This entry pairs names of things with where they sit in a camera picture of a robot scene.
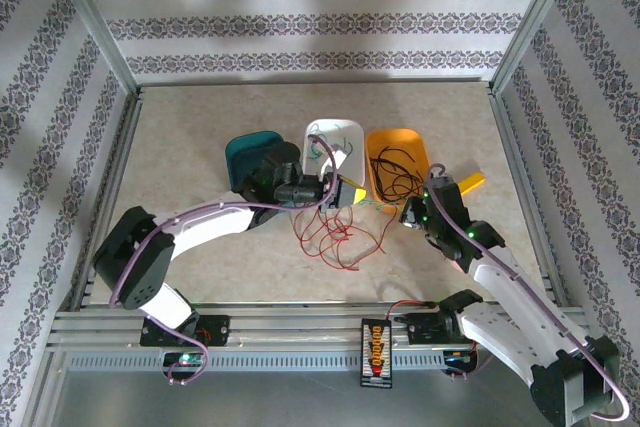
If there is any teal plastic bin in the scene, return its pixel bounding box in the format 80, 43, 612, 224
224, 130, 287, 189

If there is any white plastic bin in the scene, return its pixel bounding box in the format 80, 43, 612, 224
303, 118, 365, 189

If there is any yellow plastic piece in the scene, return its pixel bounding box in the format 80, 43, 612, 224
458, 171, 487, 197

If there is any orange plastic bin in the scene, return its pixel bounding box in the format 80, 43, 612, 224
365, 127, 431, 216

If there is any black power distribution board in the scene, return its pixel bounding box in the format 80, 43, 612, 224
359, 317, 394, 389

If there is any right small controller board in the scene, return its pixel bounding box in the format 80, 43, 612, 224
442, 349, 479, 376

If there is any small controller board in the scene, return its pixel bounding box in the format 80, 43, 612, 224
442, 349, 479, 376
162, 351, 206, 373

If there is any left small controller board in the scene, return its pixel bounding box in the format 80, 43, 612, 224
162, 351, 206, 373

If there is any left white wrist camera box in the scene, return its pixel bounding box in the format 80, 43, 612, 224
322, 144, 351, 178

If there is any red power wire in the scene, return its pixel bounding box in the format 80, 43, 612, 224
387, 299, 437, 322

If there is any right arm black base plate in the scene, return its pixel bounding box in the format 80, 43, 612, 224
407, 311, 474, 347

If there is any aluminium frame rail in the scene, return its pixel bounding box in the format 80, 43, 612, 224
47, 302, 591, 353

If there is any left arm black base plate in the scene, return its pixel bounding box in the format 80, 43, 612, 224
139, 315, 231, 348

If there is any slotted grey cable duct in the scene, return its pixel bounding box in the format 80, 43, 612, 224
64, 350, 451, 373

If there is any aluminium frame post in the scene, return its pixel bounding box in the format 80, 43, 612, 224
44, 0, 142, 94
489, 0, 587, 94

